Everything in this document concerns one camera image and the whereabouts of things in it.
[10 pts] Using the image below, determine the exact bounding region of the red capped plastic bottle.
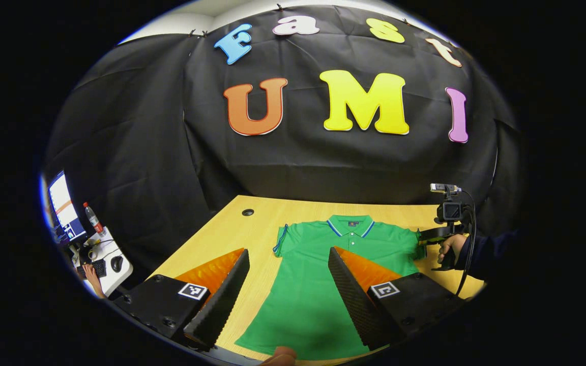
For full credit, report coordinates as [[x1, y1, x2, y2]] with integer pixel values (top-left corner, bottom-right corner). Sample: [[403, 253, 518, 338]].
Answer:
[[83, 202, 107, 237]]

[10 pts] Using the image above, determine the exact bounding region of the black backdrop cloth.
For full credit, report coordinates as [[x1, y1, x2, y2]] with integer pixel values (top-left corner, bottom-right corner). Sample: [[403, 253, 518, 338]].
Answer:
[[44, 4, 525, 285]]

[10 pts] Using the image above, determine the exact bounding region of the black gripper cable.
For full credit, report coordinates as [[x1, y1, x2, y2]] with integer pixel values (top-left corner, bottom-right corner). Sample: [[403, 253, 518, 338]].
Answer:
[[446, 186, 478, 296]]

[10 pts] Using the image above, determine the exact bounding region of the white side desk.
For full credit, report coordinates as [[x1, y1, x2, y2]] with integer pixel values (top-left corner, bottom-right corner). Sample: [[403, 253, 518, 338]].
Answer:
[[67, 229, 134, 298]]

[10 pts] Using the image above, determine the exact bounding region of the computer monitor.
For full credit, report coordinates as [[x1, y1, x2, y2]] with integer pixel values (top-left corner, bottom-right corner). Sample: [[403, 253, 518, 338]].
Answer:
[[46, 170, 89, 246]]

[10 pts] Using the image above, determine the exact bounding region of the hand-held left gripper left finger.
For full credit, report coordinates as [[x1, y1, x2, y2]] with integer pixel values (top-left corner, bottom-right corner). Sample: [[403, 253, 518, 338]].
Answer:
[[111, 248, 251, 352]]

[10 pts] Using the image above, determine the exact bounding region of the black keyboard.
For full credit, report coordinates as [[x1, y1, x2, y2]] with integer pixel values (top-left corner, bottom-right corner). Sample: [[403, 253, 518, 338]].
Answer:
[[77, 258, 107, 280]]

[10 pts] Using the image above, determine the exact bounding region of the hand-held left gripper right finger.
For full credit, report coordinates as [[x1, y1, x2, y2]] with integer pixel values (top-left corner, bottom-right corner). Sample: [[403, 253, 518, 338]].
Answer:
[[328, 247, 471, 352]]

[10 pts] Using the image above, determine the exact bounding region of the green T-shirt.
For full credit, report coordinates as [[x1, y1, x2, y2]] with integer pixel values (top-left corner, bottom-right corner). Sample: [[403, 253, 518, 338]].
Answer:
[[235, 215, 428, 361]]

